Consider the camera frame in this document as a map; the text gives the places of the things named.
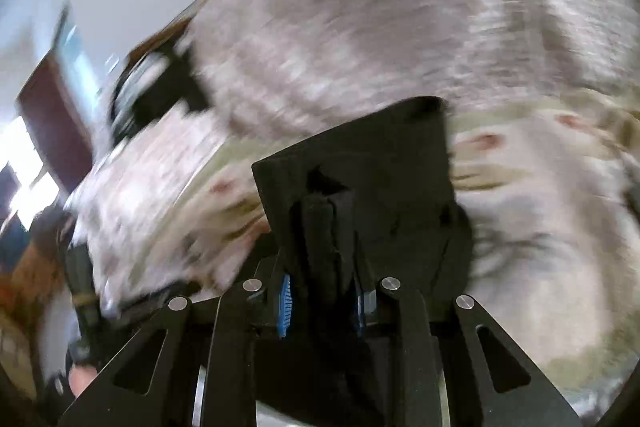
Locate black pants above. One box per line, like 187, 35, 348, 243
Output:
249, 95, 476, 427

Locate person's left hand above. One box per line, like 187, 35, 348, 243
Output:
67, 364, 99, 398

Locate quilted pillow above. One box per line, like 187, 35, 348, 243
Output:
66, 102, 230, 262

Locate dark red door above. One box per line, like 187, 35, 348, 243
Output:
16, 52, 92, 194

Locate floral plush blanket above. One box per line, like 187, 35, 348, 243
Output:
92, 89, 639, 426

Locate quilted beige comforter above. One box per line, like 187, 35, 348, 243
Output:
190, 0, 639, 140

